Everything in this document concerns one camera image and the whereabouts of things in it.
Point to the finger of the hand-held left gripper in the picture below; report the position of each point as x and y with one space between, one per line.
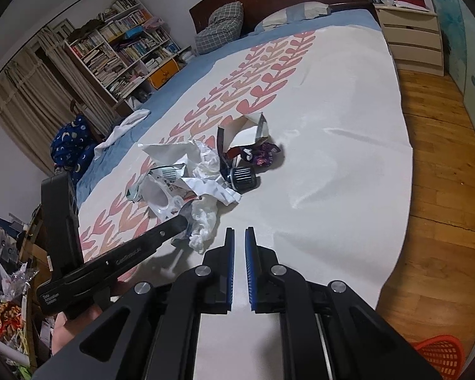
172 227

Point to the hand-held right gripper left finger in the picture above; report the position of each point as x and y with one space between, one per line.
230 269

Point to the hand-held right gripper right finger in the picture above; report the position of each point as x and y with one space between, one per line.
250 269

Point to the white plastic bag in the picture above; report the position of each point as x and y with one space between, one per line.
202 221

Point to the red plastic basket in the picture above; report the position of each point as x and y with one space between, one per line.
439 354

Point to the person's left hand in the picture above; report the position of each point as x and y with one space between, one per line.
77 330

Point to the printed plastic bag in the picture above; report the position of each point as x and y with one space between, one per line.
158 198

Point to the white printed paper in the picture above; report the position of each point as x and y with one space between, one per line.
213 190

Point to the white paper sheet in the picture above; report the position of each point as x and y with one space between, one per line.
170 152

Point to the crumpled white tissue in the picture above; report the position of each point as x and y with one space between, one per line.
209 162

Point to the pile of assorted clutter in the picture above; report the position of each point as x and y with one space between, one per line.
8 277

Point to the navy moon print cloth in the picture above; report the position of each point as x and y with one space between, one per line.
69 142

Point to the black cylindrical filter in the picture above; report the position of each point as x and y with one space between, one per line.
243 178

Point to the red snack wrapper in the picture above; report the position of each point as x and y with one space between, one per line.
234 153

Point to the white garment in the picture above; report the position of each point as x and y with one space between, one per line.
126 124

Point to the purple snack wrapper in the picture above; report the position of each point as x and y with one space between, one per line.
267 154

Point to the torn white carton box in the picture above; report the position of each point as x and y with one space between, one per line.
245 136

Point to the beige curtain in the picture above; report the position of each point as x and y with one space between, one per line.
31 99

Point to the white leaf print blanket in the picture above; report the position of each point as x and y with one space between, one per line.
332 166

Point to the blue bed sheet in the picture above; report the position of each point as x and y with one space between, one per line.
170 91

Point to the orange storage box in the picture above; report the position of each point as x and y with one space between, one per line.
164 75

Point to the white bookshelf with books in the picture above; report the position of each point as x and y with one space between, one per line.
118 51

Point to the grey checkered pillow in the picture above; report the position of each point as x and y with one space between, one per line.
221 23

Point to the black curtain rod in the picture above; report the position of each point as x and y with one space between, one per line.
63 6

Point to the blue and white pillow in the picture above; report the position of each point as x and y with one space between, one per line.
297 14

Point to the beige nightstand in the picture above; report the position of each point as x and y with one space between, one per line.
413 43

